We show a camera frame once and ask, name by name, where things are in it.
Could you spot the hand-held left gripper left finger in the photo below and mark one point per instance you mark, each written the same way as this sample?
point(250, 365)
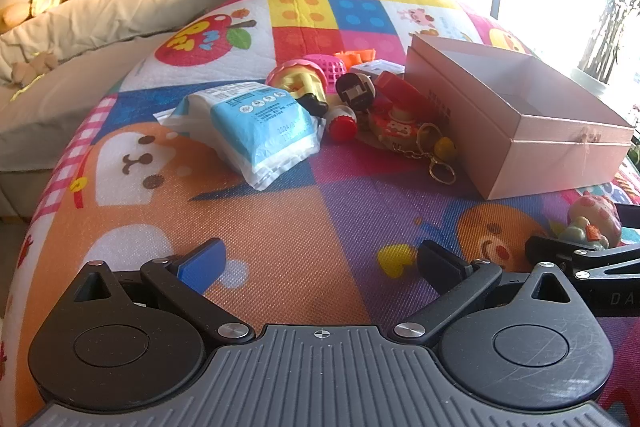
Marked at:
point(202, 267)

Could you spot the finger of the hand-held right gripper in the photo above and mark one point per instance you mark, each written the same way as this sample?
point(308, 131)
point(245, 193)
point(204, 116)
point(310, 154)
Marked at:
point(629, 214)
point(555, 249)

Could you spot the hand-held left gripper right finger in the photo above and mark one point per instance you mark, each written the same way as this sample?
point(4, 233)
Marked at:
point(442, 264)

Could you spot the pastel mushroom squishy toy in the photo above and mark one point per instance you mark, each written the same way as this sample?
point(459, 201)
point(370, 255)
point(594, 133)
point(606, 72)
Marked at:
point(595, 214)

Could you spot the pink cardboard box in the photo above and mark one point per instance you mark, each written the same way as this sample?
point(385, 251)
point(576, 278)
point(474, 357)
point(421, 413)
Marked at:
point(550, 157)

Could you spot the small yellow duck toy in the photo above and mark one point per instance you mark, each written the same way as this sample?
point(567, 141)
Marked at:
point(445, 149)

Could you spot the blue white tissue packet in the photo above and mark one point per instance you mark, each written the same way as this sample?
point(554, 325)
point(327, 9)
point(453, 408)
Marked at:
point(260, 127)

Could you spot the white ball with red cap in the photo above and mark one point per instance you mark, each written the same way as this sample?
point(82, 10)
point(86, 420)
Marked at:
point(340, 127)

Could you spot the red block toy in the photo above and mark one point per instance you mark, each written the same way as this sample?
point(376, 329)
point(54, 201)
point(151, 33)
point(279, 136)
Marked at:
point(395, 87)

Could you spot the black round toy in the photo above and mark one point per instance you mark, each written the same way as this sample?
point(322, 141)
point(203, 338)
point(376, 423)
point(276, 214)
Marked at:
point(355, 92)

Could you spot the small white box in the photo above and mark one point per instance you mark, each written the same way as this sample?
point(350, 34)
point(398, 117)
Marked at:
point(375, 68)

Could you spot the pink plastic basket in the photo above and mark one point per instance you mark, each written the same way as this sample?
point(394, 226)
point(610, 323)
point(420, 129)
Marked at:
point(332, 67)

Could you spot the colourful printed play mat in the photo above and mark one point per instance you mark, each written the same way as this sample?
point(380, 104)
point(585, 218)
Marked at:
point(300, 207)

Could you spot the pink yellow cupcake toy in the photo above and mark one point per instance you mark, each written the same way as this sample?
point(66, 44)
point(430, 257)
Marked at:
point(295, 79)

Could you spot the beige sofa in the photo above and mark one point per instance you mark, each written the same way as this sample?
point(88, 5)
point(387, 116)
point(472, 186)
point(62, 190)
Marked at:
point(100, 72)

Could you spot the orange plastic toy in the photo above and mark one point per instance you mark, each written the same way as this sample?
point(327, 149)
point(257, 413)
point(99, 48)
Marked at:
point(355, 56)

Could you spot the small beige plush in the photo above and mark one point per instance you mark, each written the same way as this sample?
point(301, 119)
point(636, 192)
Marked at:
point(32, 67)

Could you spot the orange brown plush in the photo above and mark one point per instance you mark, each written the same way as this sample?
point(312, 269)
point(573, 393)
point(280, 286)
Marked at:
point(12, 14)

